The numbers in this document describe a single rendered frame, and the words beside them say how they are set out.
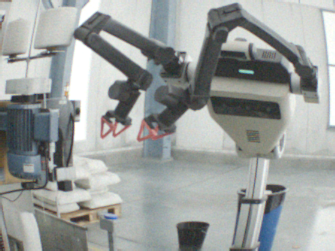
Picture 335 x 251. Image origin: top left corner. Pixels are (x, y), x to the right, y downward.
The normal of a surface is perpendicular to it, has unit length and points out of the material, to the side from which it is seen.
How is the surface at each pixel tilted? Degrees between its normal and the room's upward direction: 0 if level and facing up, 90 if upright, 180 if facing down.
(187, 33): 90
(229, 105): 130
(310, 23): 90
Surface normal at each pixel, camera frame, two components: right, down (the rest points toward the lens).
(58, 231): -0.47, 0.04
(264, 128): -0.39, 0.67
